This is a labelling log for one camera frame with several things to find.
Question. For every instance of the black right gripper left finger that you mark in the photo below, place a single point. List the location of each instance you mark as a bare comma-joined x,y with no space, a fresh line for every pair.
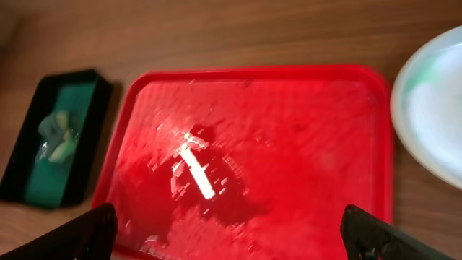
90,236

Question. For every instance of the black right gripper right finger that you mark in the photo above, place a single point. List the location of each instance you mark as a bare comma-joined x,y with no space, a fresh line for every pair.
367,237

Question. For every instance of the green yellow sponge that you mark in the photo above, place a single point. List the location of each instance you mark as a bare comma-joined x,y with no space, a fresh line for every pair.
59,138

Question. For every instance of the light blue plate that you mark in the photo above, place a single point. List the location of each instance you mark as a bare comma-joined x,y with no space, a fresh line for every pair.
426,106

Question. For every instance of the black tray with green water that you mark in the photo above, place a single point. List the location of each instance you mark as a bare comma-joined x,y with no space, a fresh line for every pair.
86,95

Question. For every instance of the red plastic tray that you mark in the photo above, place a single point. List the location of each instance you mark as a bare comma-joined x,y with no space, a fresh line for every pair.
253,163

